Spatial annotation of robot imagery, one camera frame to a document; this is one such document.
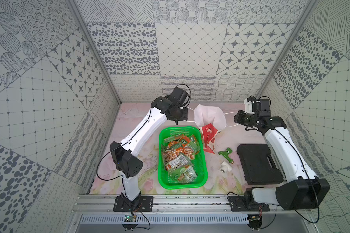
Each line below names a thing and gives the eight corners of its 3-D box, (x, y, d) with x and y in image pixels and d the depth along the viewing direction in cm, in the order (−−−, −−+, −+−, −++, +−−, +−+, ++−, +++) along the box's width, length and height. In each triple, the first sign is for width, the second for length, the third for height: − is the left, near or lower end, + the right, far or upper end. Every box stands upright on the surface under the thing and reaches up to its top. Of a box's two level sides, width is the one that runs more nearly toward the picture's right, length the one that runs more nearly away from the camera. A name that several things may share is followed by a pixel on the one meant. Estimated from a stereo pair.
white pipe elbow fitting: (221, 172, 86) (222, 170, 84) (219, 163, 90) (220, 161, 88) (231, 172, 86) (232, 170, 84) (229, 163, 90) (230, 161, 88)
